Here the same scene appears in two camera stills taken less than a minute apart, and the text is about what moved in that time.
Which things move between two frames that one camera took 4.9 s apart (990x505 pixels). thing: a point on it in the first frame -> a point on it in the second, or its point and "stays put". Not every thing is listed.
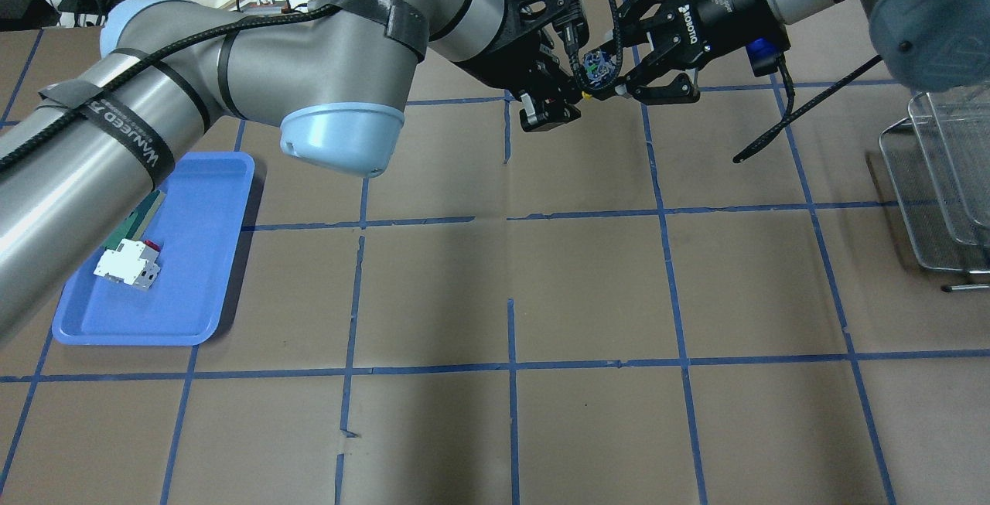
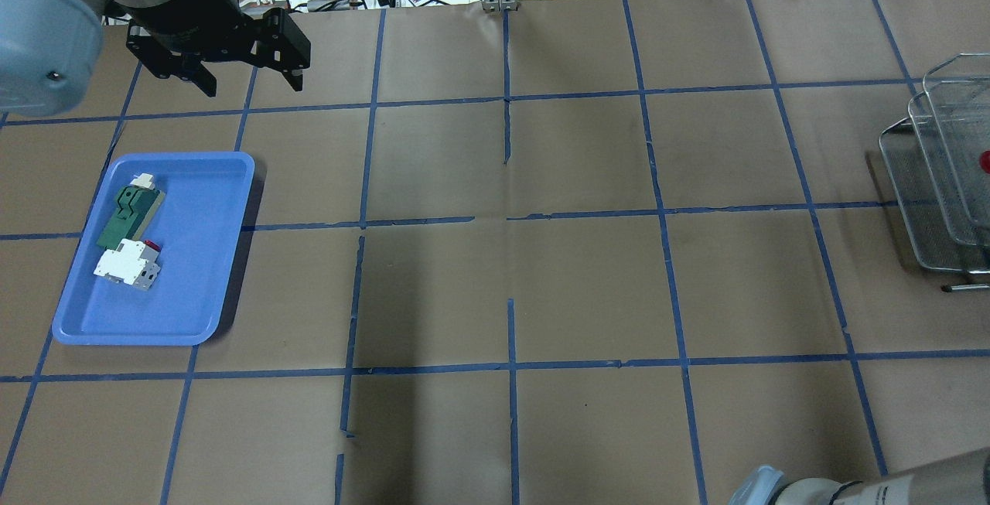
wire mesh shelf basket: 938,162 stays put
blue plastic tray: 197,224 stays put
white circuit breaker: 132,262 stays put
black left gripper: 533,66 -> 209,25
